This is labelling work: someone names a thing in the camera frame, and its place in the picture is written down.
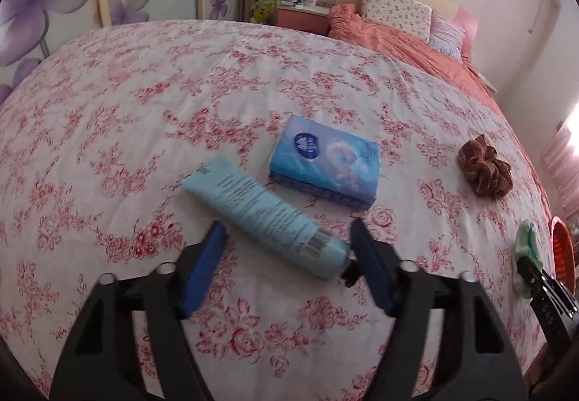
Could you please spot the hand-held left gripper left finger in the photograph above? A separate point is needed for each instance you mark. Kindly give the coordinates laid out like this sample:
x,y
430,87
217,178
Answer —
x,y
206,265

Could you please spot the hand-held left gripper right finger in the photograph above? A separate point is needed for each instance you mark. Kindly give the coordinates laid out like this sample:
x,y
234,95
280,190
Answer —
x,y
373,265

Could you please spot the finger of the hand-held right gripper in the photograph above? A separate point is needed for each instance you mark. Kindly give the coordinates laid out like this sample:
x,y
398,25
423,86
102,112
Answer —
x,y
549,281
554,319

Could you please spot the orange plastic basket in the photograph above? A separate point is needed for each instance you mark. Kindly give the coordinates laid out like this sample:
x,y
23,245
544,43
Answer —
x,y
563,247

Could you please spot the green cloth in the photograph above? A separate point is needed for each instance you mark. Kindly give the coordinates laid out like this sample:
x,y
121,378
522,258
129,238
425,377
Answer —
x,y
529,243

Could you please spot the light blue tube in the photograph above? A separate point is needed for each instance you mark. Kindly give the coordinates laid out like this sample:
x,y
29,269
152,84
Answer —
x,y
262,211

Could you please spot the pink curtain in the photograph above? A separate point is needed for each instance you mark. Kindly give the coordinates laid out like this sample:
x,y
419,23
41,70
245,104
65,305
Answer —
x,y
563,170

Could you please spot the blue tissue pack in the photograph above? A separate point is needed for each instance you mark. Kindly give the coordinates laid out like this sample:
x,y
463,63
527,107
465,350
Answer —
x,y
325,161

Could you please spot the brown scrunchie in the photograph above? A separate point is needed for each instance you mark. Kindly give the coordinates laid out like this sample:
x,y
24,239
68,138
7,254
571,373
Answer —
x,y
486,168

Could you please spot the pink floral bed sheet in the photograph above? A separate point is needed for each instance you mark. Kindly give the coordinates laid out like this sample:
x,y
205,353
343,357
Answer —
x,y
135,134

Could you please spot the beige bedside table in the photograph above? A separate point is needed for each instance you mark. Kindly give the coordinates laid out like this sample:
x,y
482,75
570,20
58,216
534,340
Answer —
x,y
485,82

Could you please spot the orange duvet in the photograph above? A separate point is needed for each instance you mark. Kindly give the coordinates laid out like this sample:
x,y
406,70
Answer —
x,y
407,53

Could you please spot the striped pillow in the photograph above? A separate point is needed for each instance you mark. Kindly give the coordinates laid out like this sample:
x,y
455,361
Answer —
x,y
448,35

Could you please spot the floral pillow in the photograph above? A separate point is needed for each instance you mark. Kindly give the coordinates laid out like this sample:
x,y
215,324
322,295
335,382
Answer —
x,y
396,12

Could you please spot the pink nightstand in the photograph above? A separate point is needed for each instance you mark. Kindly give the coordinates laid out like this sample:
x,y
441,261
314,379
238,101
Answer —
x,y
301,19

